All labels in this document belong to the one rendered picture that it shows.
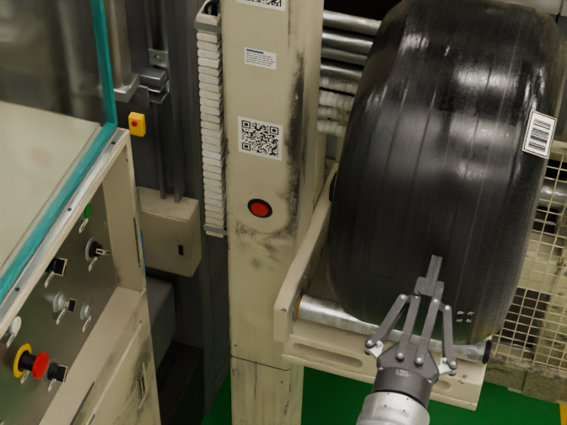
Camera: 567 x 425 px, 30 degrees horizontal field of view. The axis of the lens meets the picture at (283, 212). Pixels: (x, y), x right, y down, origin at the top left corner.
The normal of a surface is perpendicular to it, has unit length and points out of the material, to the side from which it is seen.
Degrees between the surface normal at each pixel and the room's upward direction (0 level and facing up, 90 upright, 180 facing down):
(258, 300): 90
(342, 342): 0
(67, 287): 90
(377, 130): 45
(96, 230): 90
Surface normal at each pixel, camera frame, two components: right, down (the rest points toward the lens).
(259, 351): -0.30, 0.67
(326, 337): 0.02, -0.71
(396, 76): -0.35, -0.43
